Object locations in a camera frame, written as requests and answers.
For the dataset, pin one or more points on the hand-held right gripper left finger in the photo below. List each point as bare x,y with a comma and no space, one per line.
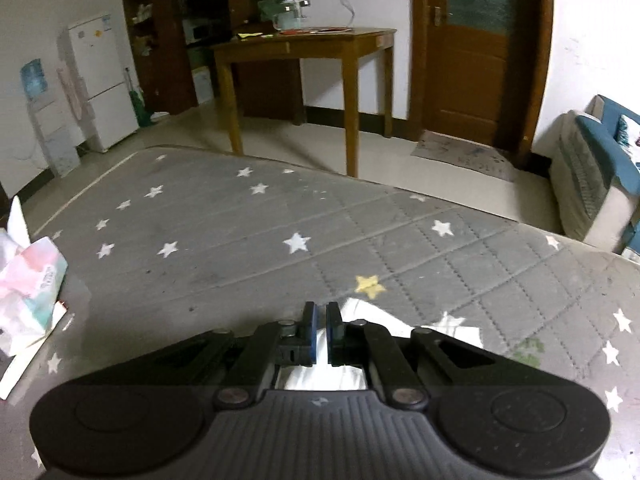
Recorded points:
310,331

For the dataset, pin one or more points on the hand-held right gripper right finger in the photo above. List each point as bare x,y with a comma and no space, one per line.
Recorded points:
332,331

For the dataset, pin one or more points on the white black-spotted fleece garment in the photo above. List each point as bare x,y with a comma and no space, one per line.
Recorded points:
452,329

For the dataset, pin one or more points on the grey star-print quilted mat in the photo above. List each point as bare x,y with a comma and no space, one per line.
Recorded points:
225,240

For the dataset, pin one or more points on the grey doormat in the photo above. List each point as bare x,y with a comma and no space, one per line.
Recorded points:
460,152

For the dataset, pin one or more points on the green broom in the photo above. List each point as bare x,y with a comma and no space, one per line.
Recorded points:
142,110

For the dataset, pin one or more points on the wooden table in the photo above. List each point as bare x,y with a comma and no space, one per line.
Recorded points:
320,47

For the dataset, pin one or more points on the pastel tissue pack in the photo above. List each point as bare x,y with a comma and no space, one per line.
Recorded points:
27,285

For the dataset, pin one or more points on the brown wooden door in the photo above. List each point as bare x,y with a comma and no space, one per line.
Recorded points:
470,70

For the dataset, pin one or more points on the dark wooden cabinet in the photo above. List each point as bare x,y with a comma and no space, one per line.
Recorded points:
165,70

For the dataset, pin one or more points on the red flat mat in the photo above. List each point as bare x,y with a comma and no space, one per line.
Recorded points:
315,31

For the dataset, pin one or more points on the yellow paper slip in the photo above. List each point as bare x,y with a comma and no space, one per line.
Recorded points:
250,36

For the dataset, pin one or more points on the white paper sheet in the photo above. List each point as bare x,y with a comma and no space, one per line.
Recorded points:
17,220

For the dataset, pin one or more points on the glass jar with lid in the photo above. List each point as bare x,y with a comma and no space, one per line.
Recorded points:
290,16

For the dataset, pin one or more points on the white water dispenser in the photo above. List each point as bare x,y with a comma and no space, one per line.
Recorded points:
52,135

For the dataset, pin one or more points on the white refrigerator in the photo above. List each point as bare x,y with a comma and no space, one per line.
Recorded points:
102,70

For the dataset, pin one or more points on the blue sofa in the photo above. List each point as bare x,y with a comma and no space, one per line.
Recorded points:
620,160

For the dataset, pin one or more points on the pink hanging bag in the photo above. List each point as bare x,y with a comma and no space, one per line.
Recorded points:
72,92

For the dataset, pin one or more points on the white butterfly-print blanket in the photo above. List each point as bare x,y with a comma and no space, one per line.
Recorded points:
629,132

